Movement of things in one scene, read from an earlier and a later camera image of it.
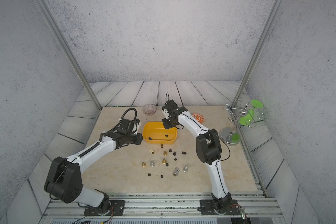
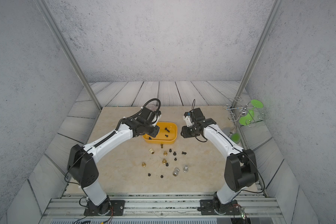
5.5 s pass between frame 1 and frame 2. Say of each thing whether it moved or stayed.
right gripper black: moved
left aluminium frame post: stayed
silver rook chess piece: stayed
